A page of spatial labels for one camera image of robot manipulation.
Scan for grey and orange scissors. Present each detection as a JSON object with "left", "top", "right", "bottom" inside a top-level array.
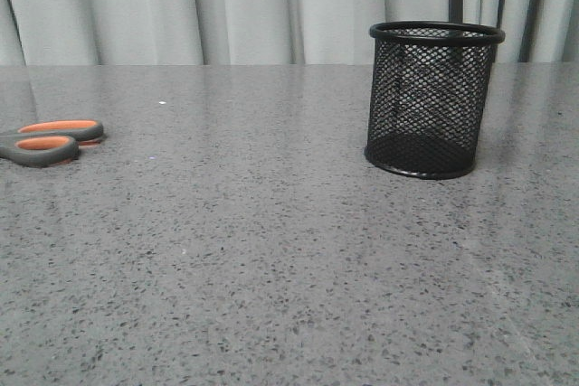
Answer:
[{"left": 1, "top": 119, "right": 104, "bottom": 167}]

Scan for grey pleated curtain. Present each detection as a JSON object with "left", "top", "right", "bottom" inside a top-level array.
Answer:
[{"left": 1, "top": 0, "right": 578, "bottom": 65}]

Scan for black wire mesh pen cup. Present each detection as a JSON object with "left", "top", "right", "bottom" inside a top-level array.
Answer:
[{"left": 365, "top": 21, "right": 505, "bottom": 180}]

